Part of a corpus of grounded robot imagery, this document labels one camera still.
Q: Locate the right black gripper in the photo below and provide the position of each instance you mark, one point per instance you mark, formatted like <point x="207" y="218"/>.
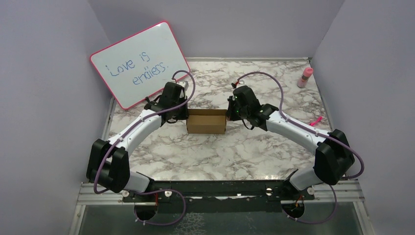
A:
<point x="231" y="116"/>

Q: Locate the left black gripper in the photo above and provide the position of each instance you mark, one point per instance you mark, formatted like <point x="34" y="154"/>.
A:
<point x="184" y="115"/>

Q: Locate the brown cardboard box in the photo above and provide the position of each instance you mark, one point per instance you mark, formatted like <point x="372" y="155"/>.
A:
<point x="206" y="121"/>

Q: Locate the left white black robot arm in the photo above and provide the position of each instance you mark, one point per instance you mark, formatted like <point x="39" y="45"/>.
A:
<point x="108" y="164"/>

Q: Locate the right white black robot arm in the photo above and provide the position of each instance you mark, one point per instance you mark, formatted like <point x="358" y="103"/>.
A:
<point x="331" y="149"/>

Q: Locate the pink framed whiteboard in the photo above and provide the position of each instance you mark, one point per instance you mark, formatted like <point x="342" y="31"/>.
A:
<point x="140" y="65"/>

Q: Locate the pink marker pen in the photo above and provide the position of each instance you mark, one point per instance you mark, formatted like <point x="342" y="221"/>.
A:
<point x="316" y="121"/>

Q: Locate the pink glitter bottle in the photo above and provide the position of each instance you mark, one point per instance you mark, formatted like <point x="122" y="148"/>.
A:
<point x="301" y="83"/>

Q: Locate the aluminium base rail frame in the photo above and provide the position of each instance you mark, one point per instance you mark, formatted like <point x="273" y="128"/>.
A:
<point x="221" y="185"/>

